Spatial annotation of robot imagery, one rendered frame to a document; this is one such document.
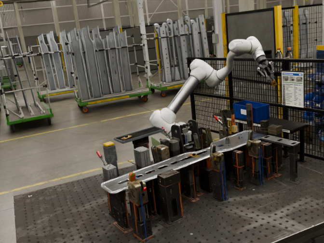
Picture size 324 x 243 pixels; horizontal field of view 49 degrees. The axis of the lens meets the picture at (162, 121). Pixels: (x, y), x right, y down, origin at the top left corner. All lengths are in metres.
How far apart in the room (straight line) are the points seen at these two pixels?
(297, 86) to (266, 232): 1.33
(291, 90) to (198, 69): 0.82
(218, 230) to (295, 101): 1.38
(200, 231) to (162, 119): 1.26
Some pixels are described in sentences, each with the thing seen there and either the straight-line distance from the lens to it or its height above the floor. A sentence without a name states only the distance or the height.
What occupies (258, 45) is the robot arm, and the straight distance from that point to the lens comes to 2.96.
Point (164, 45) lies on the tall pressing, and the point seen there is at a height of 1.38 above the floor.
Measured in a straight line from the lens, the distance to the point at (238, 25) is 5.26.
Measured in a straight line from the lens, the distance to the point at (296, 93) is 3.13.
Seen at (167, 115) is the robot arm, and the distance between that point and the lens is 3.19.
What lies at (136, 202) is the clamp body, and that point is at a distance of 2.11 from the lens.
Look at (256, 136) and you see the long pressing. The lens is 2.91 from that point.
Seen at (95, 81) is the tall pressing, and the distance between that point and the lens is 9.33.
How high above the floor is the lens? 1.92
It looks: 15 degrees down
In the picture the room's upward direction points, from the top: 6 degrees counter-clockwise
